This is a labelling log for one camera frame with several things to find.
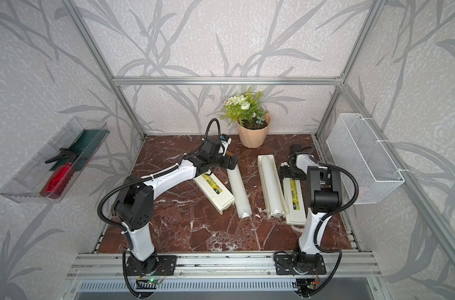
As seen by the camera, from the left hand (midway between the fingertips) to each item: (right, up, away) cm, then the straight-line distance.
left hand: (232, 156), depth 90 cm
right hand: (+32, -11, +11) cm, 35 cm away
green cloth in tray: (-54, +5, -22) cm, 58 cm away
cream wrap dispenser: (-7, -17, -5) cm, 19 cm away
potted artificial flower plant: (+11, +19, +16) cm, 27 cm away
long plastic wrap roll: (+5, -22, -3) cm, 23 cm away
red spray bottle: (-55, -6, -31) cm, 63 cm away
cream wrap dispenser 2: (+30, -21, -1) cm, 37 cm away
